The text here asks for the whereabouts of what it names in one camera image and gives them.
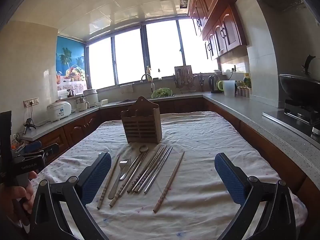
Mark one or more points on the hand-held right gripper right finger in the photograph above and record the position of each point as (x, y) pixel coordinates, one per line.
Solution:
(228, 175)

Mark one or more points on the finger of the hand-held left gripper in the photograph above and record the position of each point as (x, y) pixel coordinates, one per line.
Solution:
(51, 150)
(31, 146)

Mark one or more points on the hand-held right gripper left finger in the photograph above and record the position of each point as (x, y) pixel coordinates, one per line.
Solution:
(98, 172)

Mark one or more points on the wooden chopstick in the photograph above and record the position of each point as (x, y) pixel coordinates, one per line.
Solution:
(127, 182)
(147, 168)
(170, 181)
(151, 168)
(108, 182)

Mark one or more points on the metal fork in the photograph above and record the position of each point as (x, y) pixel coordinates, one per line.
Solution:
(124, 167)

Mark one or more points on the metal spoon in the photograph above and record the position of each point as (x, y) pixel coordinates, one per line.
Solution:
(143, 149)

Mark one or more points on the wooden utensil holder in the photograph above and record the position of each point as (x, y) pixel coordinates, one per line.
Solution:
(141, 130)

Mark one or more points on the metal chopstick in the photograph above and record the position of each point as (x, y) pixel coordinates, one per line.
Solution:
(160, 168)
(155, 170)

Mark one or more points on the person's left hand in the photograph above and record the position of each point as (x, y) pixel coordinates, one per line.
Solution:
(23, 195)

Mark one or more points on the small black device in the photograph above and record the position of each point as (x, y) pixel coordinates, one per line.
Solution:
(27, 125)

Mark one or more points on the white rice cooker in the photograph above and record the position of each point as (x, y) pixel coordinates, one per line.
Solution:
(58, 111)

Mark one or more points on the white floral tablecloth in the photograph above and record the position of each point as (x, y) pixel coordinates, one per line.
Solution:
(200, 135)

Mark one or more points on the white electric cooker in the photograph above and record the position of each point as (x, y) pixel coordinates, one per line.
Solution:
(90, 96)

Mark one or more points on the small white bowl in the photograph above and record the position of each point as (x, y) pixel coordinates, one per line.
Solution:
(98, 103)
(104, 101)

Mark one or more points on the grey kitchen countertop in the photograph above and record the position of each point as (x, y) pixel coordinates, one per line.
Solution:
(250, 110)

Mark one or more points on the kitchen sink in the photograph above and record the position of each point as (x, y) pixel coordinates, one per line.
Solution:
(130, 101)

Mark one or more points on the white plastic pitcher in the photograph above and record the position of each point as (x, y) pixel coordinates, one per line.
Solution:
(229, 88)

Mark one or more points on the white dish cloth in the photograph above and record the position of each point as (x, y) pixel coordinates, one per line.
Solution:
(127, 88)

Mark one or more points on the green cup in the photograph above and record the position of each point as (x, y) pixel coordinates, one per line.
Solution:
(220, 85)

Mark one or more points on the gas stove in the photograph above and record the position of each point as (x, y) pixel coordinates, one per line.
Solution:
(297, 115)

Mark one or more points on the steel electric kettle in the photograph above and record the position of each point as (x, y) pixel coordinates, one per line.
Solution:
(214, 83)

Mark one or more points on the yellow-capped green bottle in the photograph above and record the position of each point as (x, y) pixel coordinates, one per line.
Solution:
(247, 80)

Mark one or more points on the knife and scissors holder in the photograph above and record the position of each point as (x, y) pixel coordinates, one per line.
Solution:
(201, 81)

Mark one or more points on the green colander with vegetables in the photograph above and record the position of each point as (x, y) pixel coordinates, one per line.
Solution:
(162, 93)

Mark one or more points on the small cup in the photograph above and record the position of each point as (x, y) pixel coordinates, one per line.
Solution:
(217, 72)

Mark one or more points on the chrome kitchen faucet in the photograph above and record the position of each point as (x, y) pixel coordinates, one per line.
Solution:
(150, 78)

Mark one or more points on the dish drying rack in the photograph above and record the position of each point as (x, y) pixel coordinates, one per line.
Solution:
(183, 77)

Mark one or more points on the dish soap bottle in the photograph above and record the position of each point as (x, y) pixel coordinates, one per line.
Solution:
(149, 70)

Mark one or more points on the black wok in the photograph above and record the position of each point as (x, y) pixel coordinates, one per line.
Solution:
(300, 86)

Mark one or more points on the small dark-capped bottle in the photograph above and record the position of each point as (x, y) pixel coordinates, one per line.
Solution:
(159, 73)

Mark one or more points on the kitchen window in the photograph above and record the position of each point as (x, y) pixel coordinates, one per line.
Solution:
(130, 55)

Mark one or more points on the brown upper kitchen cabinets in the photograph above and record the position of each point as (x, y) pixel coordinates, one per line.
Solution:
(215, 22)

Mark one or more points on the wall power outlet strip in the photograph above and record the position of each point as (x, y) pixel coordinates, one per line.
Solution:
(31, 102)

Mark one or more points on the tropical fruit wall poster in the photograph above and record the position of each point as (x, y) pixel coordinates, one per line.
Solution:
(70, 60)

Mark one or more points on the wall socket with plug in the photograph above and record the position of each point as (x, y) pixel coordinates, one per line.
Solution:
(234, 68)

